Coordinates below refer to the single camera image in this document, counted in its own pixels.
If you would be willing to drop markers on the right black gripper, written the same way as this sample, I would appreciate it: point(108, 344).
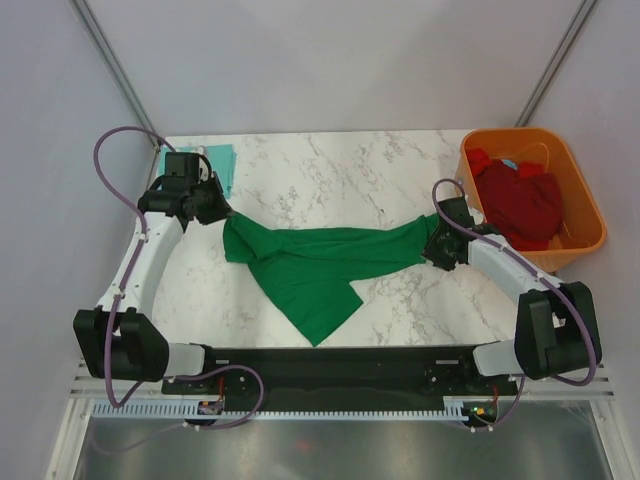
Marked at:
point(441, 261)

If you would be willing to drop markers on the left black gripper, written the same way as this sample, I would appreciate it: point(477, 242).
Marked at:
point(222, 209)

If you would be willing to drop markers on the green t shirt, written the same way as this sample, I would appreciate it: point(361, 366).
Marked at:
point(307, 273)

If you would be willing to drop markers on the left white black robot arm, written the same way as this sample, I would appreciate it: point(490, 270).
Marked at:
point(117, 338)

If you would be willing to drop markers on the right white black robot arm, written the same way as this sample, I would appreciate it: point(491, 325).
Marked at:
point(556, 334)

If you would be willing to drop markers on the folded teal t shirt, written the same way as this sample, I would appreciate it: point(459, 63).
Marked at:
point(222, 159)

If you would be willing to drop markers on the dark red t shirt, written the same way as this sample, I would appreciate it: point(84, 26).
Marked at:
point(522, 201)

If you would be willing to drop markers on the bright red t shirt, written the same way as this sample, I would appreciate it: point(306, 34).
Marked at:
point(479, 161)

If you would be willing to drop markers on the orange plastic bin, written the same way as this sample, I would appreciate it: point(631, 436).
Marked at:
point(583, 229)

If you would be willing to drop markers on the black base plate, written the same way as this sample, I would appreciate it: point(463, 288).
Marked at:
point(356, 378)

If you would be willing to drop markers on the aluminium rail profile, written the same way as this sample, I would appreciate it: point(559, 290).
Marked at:
point(600, 388)

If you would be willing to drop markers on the white slotted cable duct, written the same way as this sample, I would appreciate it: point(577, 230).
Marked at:
point(199, 410)

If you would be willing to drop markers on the left aluminium frame post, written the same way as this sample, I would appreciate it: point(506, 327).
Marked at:
point(110, 59)

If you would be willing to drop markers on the aluminium frame post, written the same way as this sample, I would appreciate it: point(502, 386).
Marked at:
point(110, 59)
point(576, 25)

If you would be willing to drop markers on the right aluminium frame post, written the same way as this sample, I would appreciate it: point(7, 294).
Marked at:
point(576, 25)

